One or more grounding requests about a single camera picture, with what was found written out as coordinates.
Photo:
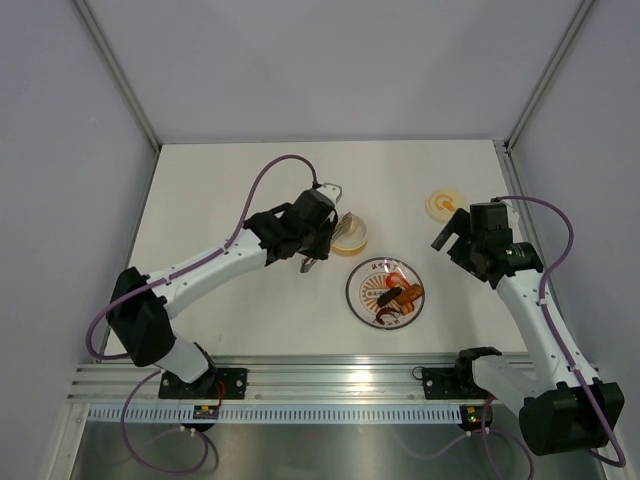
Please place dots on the white slotted cable duct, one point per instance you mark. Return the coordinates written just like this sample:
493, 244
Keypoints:
280, 414

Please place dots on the white round bun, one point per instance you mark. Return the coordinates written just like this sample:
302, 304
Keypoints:
356, 228

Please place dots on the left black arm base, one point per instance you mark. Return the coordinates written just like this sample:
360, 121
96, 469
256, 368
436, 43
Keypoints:
225, 383

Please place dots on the right aluminium frame post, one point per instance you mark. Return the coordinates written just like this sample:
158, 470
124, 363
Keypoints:
558, 56

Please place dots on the patterned round plate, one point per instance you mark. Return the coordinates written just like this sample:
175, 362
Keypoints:
367, 282

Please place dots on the dark red octopus tentacle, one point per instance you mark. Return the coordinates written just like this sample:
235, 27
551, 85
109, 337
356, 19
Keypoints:
387, 317

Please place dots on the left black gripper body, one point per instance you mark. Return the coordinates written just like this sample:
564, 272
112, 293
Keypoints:
316, 242

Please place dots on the left aluminium frame post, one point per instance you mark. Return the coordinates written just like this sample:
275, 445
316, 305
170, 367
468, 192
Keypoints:
108, 57

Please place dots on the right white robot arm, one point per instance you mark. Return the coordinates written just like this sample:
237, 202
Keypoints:
567, 407

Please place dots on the round beige container lid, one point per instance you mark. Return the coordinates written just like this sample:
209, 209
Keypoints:
441, 204

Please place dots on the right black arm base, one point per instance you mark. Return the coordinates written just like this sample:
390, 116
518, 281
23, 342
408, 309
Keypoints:
447, 383

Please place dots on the braised pork belly cube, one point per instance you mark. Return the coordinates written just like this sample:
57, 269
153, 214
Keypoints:
407, 308

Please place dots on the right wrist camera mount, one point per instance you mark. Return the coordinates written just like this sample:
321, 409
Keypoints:
513, 214

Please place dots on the brown braised meat strip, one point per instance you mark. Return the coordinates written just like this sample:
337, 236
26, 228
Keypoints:
410, 294

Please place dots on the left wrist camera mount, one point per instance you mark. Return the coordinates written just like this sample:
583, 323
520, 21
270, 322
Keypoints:
331, 191

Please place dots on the aluminium mounting rail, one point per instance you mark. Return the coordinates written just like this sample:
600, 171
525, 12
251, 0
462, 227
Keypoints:
292, 379

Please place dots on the aluminium frame post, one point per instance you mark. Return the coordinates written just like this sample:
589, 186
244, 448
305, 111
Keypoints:
108, 57
558, 56

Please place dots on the red pepper slice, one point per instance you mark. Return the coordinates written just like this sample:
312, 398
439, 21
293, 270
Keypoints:
396, 279

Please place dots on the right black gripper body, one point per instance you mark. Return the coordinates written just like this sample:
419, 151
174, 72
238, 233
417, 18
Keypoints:
464, 252

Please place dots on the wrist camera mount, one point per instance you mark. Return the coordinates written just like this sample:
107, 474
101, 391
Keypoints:
331, 191
513, 214

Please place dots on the round beige lunch container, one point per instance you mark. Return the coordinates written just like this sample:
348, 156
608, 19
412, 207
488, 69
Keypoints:
350, 245

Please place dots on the dark sea cucumber piece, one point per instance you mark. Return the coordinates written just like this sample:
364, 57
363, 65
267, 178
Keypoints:
388, 296

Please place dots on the metal food tongs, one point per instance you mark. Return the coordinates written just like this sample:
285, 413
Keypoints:
341, 228

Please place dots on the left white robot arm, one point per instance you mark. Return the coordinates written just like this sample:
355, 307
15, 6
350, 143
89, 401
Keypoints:
146, 304

